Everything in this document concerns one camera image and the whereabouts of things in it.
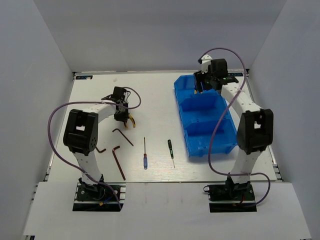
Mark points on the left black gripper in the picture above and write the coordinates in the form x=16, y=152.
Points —
x=122, y=118

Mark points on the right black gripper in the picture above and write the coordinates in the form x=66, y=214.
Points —
x=199, y=77

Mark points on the blue handled screwdriver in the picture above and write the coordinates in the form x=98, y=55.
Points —
x=145, y=158

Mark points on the black green precision screwdriver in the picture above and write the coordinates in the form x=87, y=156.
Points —
x=171, y=151

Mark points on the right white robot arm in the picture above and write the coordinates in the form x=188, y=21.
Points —
x=255, y=129

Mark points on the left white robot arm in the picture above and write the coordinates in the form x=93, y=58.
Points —
x=81, y=133

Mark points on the right table corner label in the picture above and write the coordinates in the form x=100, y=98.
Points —
x=236, y=74

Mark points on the table corner label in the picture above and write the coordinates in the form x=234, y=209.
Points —
x=236, y=74
x=83, y=77

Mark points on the thin dark hex key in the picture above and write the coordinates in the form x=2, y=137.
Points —
x=127, y=139

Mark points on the large red hex key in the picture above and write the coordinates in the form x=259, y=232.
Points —
x=117, y=162

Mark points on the blue plastic compartment bin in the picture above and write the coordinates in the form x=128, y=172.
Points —
x=199, y=115

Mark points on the left red hex key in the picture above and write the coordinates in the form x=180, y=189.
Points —
x=100, y=151

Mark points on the left table corner label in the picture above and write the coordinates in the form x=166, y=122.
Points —
x=83, y=77

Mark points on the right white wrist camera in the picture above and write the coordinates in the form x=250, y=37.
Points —
x=205, y=62

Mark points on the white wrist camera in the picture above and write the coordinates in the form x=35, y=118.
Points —
x=205, y=62
x=125, y=96

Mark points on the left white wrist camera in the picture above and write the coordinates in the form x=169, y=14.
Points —
x=125, y=96

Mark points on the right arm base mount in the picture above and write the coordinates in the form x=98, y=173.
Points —
x=221, y=201

